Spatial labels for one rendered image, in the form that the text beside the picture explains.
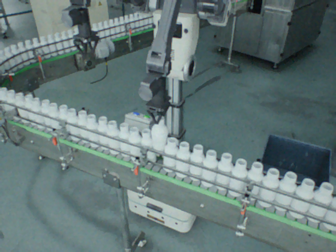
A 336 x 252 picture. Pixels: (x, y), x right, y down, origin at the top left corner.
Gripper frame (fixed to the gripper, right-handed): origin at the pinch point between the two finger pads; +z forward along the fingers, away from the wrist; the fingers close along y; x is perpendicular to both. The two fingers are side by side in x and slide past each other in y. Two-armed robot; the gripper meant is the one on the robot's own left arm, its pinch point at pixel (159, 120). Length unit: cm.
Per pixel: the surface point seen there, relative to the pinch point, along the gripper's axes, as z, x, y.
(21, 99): 10, 80, -2
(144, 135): 8.1, 5.6, -2.4
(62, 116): 12, 52, -3
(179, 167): 17.5, -11.7, -4.4
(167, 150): 11.4, -5.6, -3.9
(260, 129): 124, -26, 193
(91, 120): 8.5, 33.4, -3.1
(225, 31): 86, 80, 390
